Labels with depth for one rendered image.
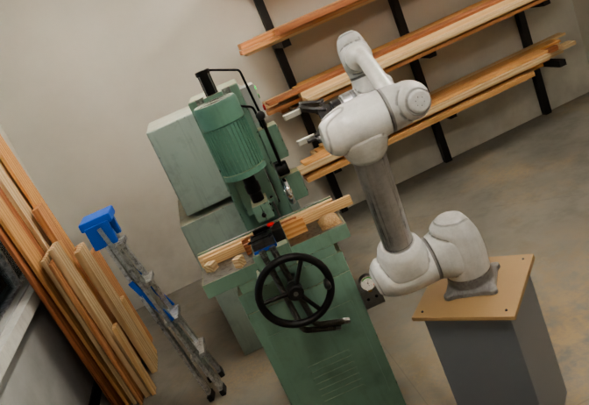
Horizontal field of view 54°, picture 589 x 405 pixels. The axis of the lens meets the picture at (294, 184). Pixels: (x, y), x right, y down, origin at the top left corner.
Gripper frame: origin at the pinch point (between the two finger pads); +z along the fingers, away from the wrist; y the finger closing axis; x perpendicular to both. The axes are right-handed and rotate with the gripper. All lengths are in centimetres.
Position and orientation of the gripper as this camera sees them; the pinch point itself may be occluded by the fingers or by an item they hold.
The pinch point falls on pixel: (293, 130)
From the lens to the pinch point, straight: 217.6
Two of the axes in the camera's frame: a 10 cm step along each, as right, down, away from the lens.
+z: -9.0, 4.3, -0.4
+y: -3.8, -7.5, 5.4
